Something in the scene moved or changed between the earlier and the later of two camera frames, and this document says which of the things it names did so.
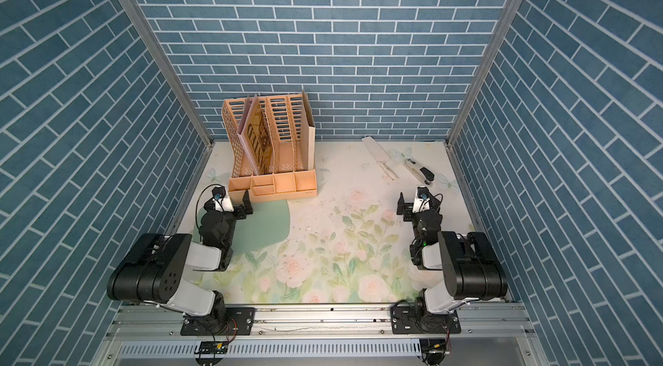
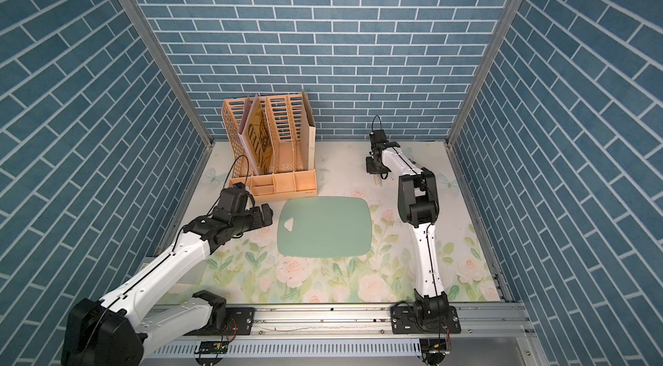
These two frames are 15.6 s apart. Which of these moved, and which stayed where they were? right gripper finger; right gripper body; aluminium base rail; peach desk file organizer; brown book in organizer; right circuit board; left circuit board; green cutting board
Moved: right gripper body; right gripper finger; green cutting board
Stayed: aluminium base rail; right circuit board; peach desk file organizer; brown book in organizer; left circuit board
